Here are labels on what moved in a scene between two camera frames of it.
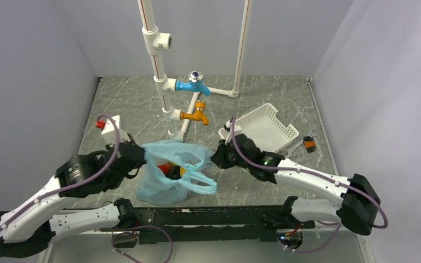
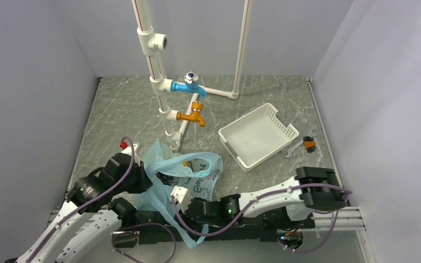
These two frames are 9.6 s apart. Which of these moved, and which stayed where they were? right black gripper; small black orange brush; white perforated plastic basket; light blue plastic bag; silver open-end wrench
Moved: light blue plastic bag; right black gripper
Stayed: white perforated plastic basket; small black orange brush; silver open-end wrench
